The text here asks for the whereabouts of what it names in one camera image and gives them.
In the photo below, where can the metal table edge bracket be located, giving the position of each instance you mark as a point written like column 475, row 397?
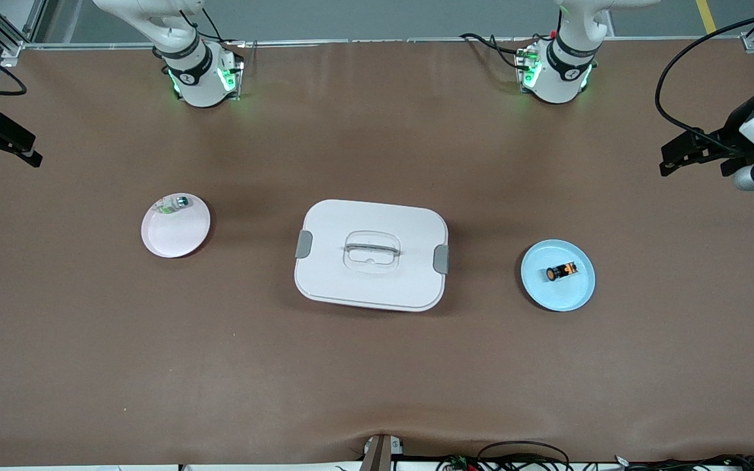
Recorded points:
column 380, row 454

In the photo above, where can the pink round plate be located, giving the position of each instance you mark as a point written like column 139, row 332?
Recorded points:
column 174, row 235

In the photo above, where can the blue round plate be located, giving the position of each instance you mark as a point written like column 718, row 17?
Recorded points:
column 557, row 294

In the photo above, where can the metal table edge rail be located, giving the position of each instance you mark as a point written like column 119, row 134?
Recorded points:
column 383, row 41

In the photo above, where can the brown table cover sheet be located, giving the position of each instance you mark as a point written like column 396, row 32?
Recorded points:
column 377, row 366

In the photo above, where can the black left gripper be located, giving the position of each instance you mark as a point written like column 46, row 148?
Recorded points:
column 731, row 134

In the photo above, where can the white lidded storage container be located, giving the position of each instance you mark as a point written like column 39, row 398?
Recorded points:
column 377, row 288

